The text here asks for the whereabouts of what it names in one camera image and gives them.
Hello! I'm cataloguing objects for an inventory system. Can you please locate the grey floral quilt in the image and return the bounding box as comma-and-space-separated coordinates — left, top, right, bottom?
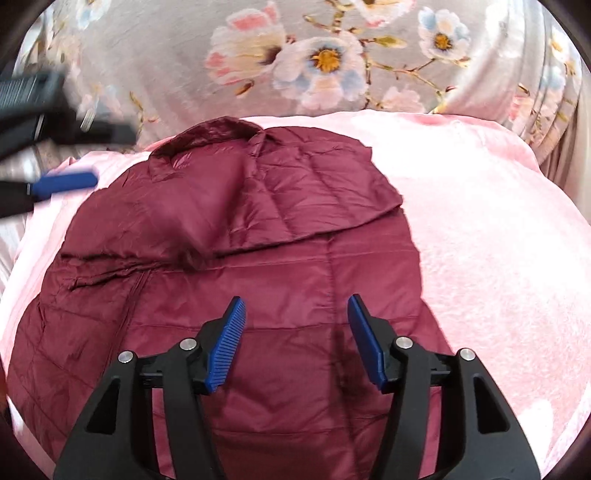
12, 1, 583, 185

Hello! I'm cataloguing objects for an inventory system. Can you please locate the pink fleece blanket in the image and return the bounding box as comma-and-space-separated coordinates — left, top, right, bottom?
1, 111, 590, 473

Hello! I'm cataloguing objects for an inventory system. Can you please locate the maroon quilted puffer jacket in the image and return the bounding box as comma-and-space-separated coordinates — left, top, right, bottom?
8, 118, 446, 479

